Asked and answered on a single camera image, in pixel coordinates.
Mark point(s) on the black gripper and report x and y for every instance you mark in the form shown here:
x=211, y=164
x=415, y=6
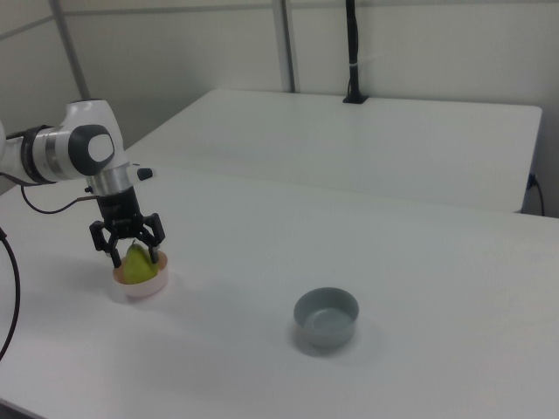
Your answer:
x=120, y=211

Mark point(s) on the green pear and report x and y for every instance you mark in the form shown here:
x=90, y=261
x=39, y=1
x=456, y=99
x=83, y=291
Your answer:
x=137, y=268

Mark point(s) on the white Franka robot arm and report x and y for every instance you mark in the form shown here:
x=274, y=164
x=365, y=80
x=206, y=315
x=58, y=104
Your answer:
x=65, y=148

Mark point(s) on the pink bowl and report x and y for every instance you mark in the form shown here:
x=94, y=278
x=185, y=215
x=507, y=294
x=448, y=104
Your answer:
x=144, y=289

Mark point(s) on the grey bowl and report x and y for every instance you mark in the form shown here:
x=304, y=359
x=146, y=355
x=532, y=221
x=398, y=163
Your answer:
x=326, y=318

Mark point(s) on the white side table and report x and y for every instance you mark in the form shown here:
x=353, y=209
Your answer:
x=349, y=144

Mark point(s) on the grey partition post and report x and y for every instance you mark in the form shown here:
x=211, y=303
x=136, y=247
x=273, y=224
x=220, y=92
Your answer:
x=286, y=43
x=72, y=52

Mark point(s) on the black camera pole with clamp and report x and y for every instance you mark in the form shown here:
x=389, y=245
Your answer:
x=353, y=52

